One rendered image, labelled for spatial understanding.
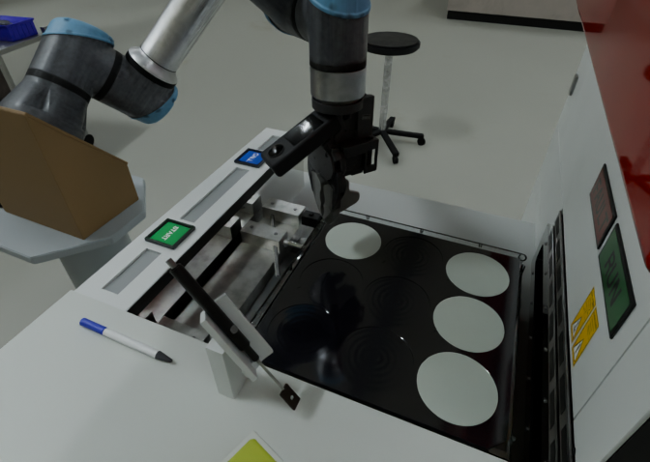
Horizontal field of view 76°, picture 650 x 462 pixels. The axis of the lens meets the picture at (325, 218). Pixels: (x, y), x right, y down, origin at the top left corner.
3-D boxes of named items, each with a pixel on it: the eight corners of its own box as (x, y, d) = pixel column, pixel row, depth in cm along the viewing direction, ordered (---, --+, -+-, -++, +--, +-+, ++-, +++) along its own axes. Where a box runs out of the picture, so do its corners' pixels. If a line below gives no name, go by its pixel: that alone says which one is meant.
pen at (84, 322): (173, 355, 48) (84, 315, 52) (167, 361, 47) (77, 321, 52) (175, 360, 49) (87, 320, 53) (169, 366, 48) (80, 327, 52)
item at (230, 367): (280, 385, 46) (269, 306, 38) (262, 417, 43) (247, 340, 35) (232, 365, 48) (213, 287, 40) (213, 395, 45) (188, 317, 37)
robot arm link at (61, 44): (20, 72, 85) (46, 14, 87) (89, 104, 95) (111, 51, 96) (33, 64, 77) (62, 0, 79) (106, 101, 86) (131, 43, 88)
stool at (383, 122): (430, 132, 305) (448, 31, 262) (413, 169, 265) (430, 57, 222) (355, 119, 323) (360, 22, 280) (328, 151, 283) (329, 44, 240)
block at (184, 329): (213, 344, 60) (209, 332, 58) (198, 364, 58) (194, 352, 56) (167, 327, 63) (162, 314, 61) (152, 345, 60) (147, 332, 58)
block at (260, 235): (288, 242, 78) (287, 229, 76) (280, 253, 75) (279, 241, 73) (251, 231, 80) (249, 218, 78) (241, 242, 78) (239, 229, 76)
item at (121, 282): (305, 185, 103) (303, 133, 95) (152, 371, 63) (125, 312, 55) (271, 177, 106) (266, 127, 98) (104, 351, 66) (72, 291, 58)
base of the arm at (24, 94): (-21, 105, 80) (0, 60, 81) (53, 138, 94) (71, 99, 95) (25, 115, 74) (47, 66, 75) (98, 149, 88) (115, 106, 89)
